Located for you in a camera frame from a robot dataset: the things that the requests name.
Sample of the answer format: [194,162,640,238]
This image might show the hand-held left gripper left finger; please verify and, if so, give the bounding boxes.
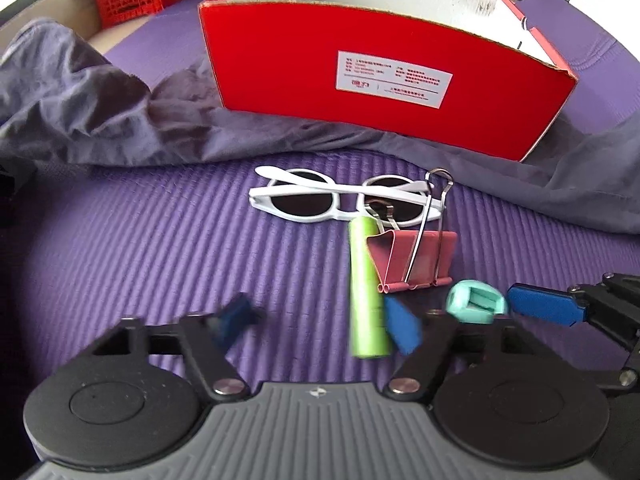
[90,292,268,402]

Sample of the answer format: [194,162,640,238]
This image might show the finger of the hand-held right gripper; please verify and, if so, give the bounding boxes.
[600,355,640,397]
[507,272,640,352]

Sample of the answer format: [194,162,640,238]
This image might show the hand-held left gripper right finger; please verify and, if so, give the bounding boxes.
[382,294,551,402]

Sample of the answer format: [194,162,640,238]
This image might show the light green cylinder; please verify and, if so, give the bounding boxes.
[347,217,391,359]

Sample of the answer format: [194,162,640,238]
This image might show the teal plastic block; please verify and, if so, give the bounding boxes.
[446,280,508,325]

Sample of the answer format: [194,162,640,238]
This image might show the red cardboard box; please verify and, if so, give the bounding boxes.
[197,0,580,163]

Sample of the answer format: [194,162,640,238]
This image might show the person's left forearm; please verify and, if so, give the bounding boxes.
[0,160,36,231]

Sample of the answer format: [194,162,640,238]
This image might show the pink binder clip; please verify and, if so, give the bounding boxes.
[366,167,458,295]

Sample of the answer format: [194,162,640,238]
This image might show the purple ribbed mat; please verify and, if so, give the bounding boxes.
[0,0,640,376]

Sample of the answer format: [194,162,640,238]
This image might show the white sunglasses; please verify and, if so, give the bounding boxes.
[248,165,446,225]

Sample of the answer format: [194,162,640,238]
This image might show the grey purple cloth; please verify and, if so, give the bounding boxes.
[0,17,640,236]

